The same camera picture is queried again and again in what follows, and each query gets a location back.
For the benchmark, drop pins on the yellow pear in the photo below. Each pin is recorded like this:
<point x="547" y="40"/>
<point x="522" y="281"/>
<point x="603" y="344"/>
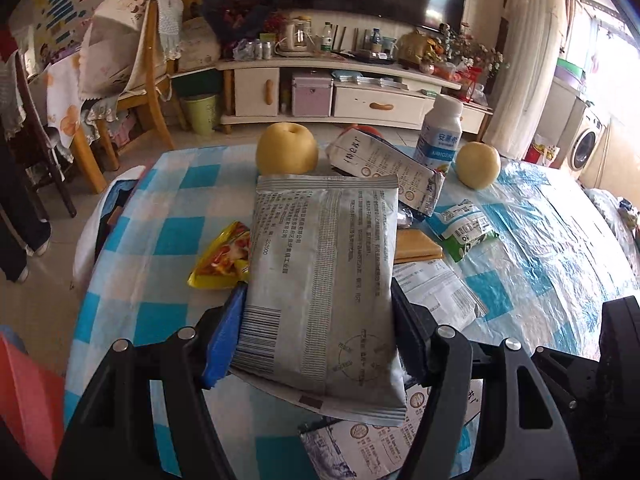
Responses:
<point x="477" y="165"/>
<point x="286" y="148"/>

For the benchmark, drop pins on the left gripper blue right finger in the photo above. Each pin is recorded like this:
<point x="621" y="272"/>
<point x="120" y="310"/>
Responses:
<point x="413" y="327"/>

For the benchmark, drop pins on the white lace covered column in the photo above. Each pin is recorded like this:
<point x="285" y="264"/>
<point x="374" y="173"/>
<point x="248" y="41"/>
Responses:
<point x="535" y="33"/>

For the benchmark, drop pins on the yellow snack bag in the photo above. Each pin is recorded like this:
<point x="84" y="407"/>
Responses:
<point x="225" y="262"/>

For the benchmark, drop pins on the white yogurt drink bottle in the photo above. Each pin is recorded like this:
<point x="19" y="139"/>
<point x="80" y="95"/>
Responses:
<point x="440" y="134"/>

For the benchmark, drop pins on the cream tv cabinet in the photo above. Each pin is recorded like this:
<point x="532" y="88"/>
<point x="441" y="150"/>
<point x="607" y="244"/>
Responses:
<point x="260" y="92"/>

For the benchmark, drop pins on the white blue flat packet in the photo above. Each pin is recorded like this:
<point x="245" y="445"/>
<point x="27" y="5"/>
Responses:
<point x="355" y="450"/>

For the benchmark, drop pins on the red apple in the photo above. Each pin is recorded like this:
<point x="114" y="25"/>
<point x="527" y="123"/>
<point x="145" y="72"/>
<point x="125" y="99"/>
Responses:
<point x="370" y="131"/>

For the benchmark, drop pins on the yellow pear left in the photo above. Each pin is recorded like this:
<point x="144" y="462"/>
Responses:
<point x="286" y="148"/>

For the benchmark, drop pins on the yellow pear right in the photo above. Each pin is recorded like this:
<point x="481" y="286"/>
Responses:
<point x="477" y="165"/>

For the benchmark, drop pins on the green white small pouch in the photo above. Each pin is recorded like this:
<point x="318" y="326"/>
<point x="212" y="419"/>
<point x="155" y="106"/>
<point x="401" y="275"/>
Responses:
<point x="461" y="227"/>

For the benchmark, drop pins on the dark wooden chair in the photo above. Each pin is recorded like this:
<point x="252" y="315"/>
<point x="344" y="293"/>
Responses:
<point x="33" y="151"/>

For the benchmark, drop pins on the electric glass kettle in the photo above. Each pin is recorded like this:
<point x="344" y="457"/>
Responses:
<point x="295" y="38"/>

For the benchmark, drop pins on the blue white checkered tablecloth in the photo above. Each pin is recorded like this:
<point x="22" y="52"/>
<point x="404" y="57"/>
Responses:
<point x="544" y="281"/>

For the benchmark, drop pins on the white milk carton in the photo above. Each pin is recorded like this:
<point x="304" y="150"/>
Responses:
<point x="362" y="156"/>

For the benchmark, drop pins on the white washing machine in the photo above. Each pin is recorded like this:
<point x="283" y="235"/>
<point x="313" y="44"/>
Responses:
<point x="579" y="139"/>

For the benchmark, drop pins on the green waste bin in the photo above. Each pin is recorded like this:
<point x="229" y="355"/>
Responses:
<point x="202" y="112"/>

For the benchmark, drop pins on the white printed paper sheet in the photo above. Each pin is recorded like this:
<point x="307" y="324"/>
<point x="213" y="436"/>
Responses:
<point x="435" y="286"/>

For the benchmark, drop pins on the dark flower bouquet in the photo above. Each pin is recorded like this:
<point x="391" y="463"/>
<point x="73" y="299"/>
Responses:
<point x="235" y="20"/>

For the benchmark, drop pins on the dining table with cloth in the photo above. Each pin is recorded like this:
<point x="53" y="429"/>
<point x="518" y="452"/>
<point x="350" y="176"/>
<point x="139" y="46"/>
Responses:
<point x="56" y="95"/>

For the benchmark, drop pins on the pink trash bucket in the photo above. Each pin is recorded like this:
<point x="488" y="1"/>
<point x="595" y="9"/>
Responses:
<point x="31" y="406"/>

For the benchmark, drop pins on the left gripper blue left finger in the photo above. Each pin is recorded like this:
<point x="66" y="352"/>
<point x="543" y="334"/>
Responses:
<point x="222" y="334"/>

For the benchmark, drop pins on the grey silver wipes packet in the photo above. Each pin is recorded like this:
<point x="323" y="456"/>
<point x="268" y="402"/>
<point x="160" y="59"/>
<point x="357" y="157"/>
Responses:
<point x="317" y="327"/>

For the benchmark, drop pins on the wooden chair with cover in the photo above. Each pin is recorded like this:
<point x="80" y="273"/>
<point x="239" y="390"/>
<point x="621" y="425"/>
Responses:
<point x="123" y="65"/>

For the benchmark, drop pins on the pink storage box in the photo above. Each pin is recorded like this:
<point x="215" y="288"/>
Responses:
<point x="312" y="94"/>

